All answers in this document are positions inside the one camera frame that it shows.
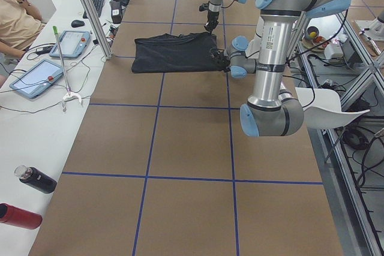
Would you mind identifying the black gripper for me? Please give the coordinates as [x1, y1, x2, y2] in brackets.
[209, 48, 230, 72]
[204, 10, 220, 33]

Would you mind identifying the seated person beige shirt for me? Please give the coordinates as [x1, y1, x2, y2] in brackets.
[1, 0, 45, 60]

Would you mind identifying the red bottle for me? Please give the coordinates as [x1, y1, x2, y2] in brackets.
[1, 203, 43, 230]

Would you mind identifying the green-tipped grabber stick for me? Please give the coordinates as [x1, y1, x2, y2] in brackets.
[53, 26, 82, 112]

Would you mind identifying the teach pendant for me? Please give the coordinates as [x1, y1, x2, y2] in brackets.
[9, 59, 63, 99]
[58, 30, 91, 59]

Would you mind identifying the near teach pendant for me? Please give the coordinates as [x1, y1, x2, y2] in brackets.
[9, 59, 63, 99]

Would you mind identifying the black computer mouse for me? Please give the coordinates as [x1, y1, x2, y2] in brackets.
[71, 20, 85, 28]

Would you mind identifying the black bottle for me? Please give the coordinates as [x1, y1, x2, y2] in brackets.
[14, 165, 57, 194]

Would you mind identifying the aluminium frame post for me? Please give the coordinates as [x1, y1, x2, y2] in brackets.
[80, 0, 112, 60]

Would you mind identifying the far teach pendant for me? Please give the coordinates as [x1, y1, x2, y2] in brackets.
[58, 30, 91, 59]

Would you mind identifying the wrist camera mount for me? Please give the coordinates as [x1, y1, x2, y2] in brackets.
[199, 2, 209, 12]

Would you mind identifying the white chair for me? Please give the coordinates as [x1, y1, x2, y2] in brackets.
[295, 87, 370, 129]

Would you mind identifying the black computer keyboard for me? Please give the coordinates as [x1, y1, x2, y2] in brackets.
[82, 0, 107, 19]

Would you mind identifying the black box with label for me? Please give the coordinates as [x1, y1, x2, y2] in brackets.
[109, 1, 122, 24]

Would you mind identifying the black graphic t-shirt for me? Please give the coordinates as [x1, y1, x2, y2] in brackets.
[131, 32, 217, 73]

